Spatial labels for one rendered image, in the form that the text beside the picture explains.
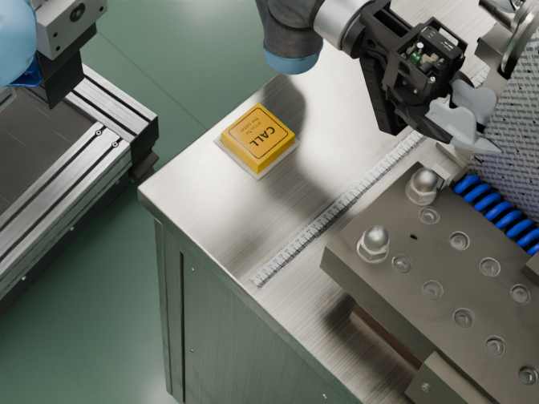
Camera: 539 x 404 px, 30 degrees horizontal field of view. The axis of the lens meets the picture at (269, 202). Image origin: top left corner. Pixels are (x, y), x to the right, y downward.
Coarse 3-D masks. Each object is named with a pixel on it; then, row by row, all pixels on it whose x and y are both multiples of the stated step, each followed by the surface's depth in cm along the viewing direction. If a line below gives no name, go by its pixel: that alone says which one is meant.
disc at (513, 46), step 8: (536, 8) 94; (528, 16) 95; (536, 16) 96; (528, 24) 95; (520, 32) 96; (512, 40) 97; (520, 40) 97; (512, 48) 97; (504, 56) 99; (512, 56) 100; (504, 64) 100; (512, 64) 102
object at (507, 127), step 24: (504, 96) 105; (528, 96) 102; (504, 120) 107; (528, 120) 104; (504, 144) 110; (528, 144) 107; (480, 168) 116; (504, 168) 113; (528, 168) 109; (504, 192) 116; (528, 192) 112; (528, 216) 115
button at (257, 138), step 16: (256, 112) 132; (240, 128) 130; (256, 128) 131; (272, 128) 131; (288, 128) 131; (240, 144) 129; (256, 144) 129; (272, 144) 130; (288, 144) 131; (256, 160) 128; (272, 160) 131
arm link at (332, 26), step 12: (336, 0) 113; (348, 0) 113; (360, 0) 113; (372, 0) 114; (324, 12) 114; (336, 12) 113; (348, 12) 113; (360, 12) 113; (324, 24) 114; (336, 24) 113; (348, 24) 113; (324, 36) 116; (336, 36) 114; (336, 48) 117
